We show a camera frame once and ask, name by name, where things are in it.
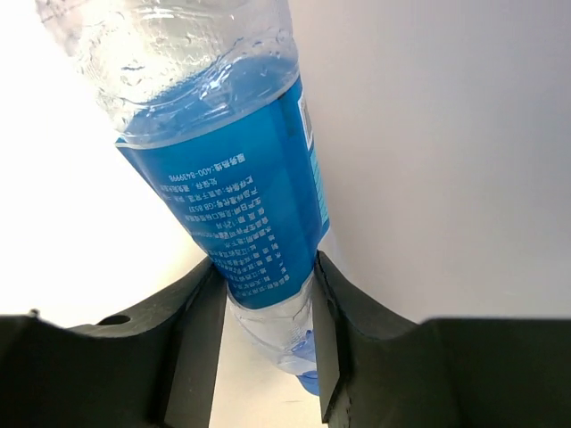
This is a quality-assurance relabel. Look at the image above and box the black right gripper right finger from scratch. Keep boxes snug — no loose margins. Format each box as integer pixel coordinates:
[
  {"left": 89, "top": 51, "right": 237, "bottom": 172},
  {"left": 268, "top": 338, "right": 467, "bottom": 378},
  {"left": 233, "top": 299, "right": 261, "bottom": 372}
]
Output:
[{"left": 312, "top": 253, "right": 570, "bottom": 427}]

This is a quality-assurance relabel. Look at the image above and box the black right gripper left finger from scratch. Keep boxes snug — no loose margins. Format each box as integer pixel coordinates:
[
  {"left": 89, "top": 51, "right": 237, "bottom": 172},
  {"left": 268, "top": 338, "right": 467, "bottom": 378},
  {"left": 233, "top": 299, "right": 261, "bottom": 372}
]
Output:
[{"left": 1, "top": 260, "right": 226, "bottom": 427}]

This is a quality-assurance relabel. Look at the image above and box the small bottle blue cap label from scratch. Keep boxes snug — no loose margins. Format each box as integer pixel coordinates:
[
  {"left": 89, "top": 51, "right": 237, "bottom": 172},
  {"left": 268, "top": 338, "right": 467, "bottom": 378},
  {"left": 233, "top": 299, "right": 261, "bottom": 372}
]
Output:
[{"left": 35, "top": 1, "right": 329, "bottom": 394}]

